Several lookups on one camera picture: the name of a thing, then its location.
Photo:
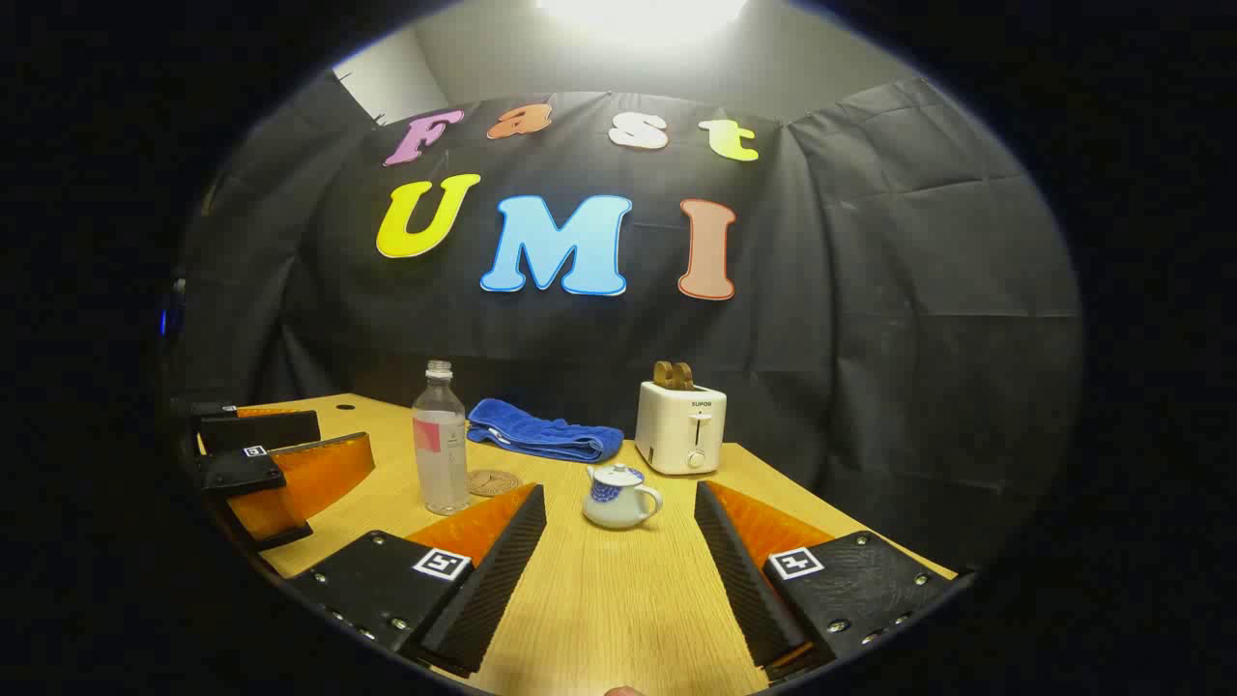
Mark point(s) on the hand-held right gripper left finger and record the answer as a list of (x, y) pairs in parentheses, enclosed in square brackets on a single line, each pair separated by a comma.
[(493, 580)]

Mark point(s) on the black backdrop cloth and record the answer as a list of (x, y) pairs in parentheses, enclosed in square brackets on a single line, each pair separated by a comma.
[(870, 319)]

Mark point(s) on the round cork coaster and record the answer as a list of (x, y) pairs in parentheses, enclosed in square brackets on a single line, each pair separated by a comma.
[(495, 482)]

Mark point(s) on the clear plastic water bottle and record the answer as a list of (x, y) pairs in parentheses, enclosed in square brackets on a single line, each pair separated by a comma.
[(441, 454)]

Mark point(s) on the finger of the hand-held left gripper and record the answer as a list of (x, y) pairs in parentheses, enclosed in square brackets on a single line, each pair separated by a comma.
[(261, 431), (242, 472)]

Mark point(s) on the brown bread slice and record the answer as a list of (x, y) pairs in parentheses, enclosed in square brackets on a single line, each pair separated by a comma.
[(663, 375), (684, 377)]

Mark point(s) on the white toaster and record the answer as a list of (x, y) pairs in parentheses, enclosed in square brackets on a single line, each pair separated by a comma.
[(676, 430)]

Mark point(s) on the blue folded towel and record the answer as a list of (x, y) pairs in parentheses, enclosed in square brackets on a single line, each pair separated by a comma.
[(546, 432)]

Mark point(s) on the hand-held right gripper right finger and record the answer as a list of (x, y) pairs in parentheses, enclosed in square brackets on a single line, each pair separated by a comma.
[(744, 580)]

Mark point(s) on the white blue teacup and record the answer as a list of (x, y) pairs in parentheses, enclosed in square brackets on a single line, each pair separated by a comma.
[(614, 507)]

